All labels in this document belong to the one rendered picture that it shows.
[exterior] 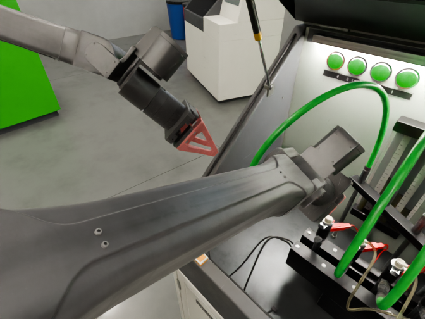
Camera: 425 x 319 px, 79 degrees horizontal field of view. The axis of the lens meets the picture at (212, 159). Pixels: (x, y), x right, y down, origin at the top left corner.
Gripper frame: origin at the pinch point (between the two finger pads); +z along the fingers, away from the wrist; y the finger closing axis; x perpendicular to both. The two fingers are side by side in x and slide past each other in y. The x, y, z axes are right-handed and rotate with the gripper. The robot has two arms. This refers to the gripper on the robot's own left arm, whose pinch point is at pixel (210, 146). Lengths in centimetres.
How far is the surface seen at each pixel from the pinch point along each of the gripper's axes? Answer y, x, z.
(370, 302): -14, 2, 51
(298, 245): 2.6, 6.7, 40.6
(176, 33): 616, -35, 3
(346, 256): -19.2, -3.8, 23.9
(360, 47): 15.4, -40.4, 17.7
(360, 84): -1.5, -28.3, 13.3
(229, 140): 22.3, -0.8, 12.3
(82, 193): 157, 133, 8
